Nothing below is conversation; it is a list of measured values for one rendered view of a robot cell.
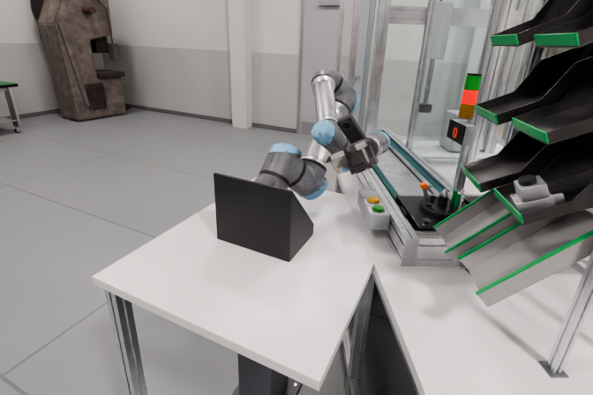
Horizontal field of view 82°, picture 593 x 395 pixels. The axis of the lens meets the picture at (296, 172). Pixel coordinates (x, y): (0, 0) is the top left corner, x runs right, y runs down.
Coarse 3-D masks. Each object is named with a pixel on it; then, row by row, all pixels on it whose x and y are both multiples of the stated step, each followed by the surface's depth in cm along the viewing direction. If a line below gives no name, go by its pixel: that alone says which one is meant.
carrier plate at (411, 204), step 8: (400, 200) 125; (408, 200) 125; (416, 200) 125; (408, 208) 119; (416, 208) 119; (408, 216) 116; (416, 216) 113; (424, 216) 114; (416, 224) 109; (424, 224) 109; (432, 224) 109
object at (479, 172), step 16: (512, 144) 86; (528, 144) 86; (544, 144) 85; (560, 144) 73; (480, 160) 89; (496, 160) 89; (512, 160) 86; (528, 160) 83; (544, 160) 75; (480, 176) 85; (496, 176) 82; (512, 176) 77
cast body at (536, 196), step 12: (516, 180) 68; (528, 180) 65; (540, 180) 65; (516, 192) 69; (528, 192) 65; (540, 192) 64; (516, 204) 66; (528, 204) 66; (540, 204) 65; (552, 204) 64
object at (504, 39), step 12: (552, 0) 75; (564, 0) 74; (576, 0) 74; (588, 0) 63; (540, 12) 76; (552, 12) 75; (564, 12) 75; (576, 12) 64; (588, 12) 64; (528, 24) 77; (540, 24) 77; (552, 24) 66; (492, 36) 78; (504, 36) 72; (516, 36) 67; (528, 36) 67
